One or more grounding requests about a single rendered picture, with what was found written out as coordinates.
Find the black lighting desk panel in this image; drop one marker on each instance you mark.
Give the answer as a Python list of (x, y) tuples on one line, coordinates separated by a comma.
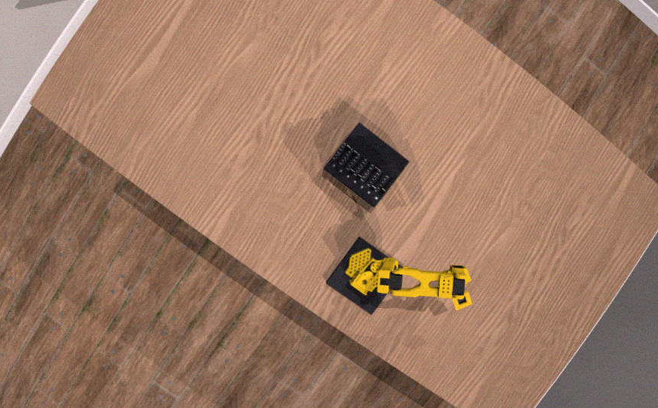
[(363, 161)]

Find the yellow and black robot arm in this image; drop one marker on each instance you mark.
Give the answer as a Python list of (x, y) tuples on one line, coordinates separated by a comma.
[(451, 282)]

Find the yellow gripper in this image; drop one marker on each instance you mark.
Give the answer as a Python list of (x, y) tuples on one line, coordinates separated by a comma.
[(466, 301)]

